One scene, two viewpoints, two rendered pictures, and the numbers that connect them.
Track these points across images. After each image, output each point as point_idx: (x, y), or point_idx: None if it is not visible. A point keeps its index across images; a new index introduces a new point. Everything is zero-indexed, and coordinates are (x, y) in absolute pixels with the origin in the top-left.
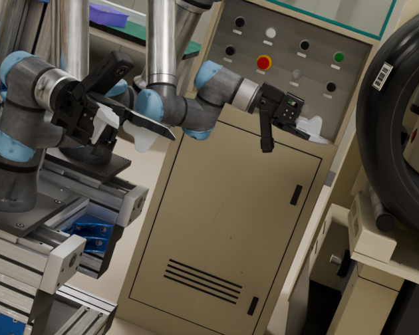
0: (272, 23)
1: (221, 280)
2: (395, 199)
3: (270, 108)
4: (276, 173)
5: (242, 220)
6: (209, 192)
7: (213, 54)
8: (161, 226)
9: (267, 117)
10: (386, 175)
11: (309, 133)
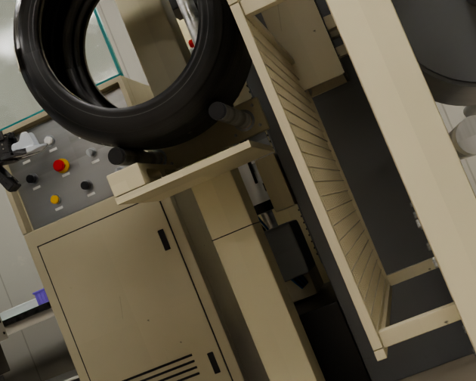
0: (44, 133)
1: (171, 362)
2: (99, 130)
3: None
4: (135, 236)
5: (143, 297)
6: (102, 297)
7: (24, 192)
8: (90, 360)
9: None
10: (75, 119)
11: (25, 147)
